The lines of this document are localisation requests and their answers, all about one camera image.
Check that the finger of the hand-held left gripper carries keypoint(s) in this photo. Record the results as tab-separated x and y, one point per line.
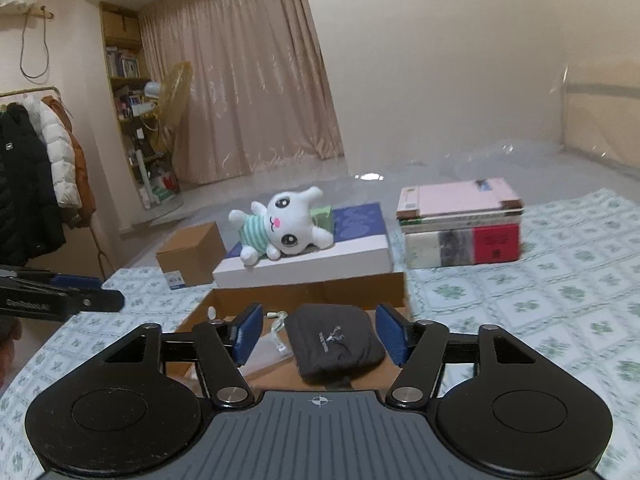
95	301
75	280

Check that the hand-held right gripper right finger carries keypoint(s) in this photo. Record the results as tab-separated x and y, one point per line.
392	336

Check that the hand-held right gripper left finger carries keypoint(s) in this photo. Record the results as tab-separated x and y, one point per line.
247	334

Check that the black cloth pouch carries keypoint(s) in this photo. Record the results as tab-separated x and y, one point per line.
330	345

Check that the clear plastic bag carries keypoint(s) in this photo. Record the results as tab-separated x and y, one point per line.
281	342

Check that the blue white flat box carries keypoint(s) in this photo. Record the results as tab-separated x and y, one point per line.
360	242

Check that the small closed cardboard box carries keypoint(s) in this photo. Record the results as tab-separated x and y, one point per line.
192	250

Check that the brown coat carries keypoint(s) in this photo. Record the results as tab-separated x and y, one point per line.
83	175

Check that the black puffer coat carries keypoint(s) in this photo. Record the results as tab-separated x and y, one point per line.
25	185

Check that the white plush bunny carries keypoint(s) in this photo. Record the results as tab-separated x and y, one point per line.
280	220

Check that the white puffer coat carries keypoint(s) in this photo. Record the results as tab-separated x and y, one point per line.
57	150

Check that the thick red white book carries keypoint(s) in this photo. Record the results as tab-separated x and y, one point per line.
492	245

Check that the red green printed box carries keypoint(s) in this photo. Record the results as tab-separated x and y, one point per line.
167	181

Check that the thin white book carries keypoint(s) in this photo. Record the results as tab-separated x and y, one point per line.
465	220

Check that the green packet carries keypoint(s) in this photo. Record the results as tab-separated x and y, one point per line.
324	216

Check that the pink book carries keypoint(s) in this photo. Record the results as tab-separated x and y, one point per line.
450	197

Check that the metal clothes rack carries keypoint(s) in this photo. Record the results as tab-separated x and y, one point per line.
30	91

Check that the yellow standing fan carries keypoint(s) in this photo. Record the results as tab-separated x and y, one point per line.
176	92

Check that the wooden bookshelf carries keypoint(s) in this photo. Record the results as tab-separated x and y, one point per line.
120	65

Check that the brown storage box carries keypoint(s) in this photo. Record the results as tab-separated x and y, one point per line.
120	25

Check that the beige curtain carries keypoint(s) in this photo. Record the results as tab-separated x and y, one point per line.
240	70

